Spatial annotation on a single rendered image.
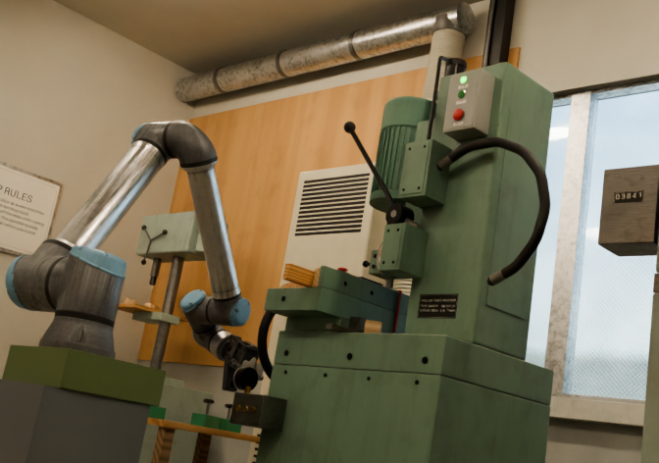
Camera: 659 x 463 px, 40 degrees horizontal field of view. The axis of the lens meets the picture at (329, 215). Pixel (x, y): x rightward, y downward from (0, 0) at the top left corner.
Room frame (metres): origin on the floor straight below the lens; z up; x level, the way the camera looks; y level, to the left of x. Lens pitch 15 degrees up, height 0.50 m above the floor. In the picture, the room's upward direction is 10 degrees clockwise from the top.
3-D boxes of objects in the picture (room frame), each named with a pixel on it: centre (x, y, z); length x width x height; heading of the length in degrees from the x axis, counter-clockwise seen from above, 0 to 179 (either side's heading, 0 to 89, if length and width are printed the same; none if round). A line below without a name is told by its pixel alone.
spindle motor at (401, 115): (2.44, -0.19, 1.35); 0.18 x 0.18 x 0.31
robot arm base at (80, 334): (2.31, 0.57, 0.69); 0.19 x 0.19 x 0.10
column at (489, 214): (2.22, -0.39, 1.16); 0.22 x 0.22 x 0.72; 42
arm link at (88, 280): (2.32, 0.58, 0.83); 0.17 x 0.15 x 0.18; 57
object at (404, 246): (2.19, -0.20, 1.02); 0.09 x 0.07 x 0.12; 132
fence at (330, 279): (2.42, -0.23, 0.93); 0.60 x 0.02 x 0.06; 132
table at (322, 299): (2.53, -0.13, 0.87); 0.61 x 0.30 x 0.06; 132
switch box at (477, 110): (2.10, -0.30, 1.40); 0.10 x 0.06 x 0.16; 42
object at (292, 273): (2.40, -0.15, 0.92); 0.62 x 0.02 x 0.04; 132
